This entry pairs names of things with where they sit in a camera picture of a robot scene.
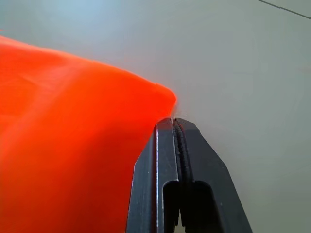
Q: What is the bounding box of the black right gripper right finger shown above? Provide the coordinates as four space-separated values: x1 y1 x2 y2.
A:
173 118 253 233

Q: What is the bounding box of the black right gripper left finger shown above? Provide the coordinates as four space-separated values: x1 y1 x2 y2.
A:
125 117 182 233

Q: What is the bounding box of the orange fabric pouch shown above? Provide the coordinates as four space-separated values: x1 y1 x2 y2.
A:
0 35 176 233

